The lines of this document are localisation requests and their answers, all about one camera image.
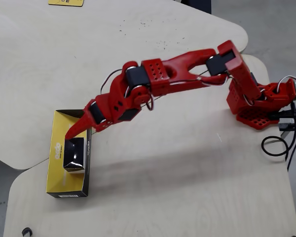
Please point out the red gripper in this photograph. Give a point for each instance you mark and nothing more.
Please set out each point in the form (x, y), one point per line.
(96, 112)

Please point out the small black white box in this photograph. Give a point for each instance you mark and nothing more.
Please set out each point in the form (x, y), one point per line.
(74, 154)

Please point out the red robot arm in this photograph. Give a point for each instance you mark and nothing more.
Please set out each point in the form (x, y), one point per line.
(187, 61)

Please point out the long yellow black open box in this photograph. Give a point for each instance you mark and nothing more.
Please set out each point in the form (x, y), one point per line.
(55, 160)

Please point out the yellow card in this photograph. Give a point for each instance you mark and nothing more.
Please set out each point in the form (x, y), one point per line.
(65, 2)

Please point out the black table clamp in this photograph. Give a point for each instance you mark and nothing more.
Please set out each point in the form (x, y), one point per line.
(287, 127)

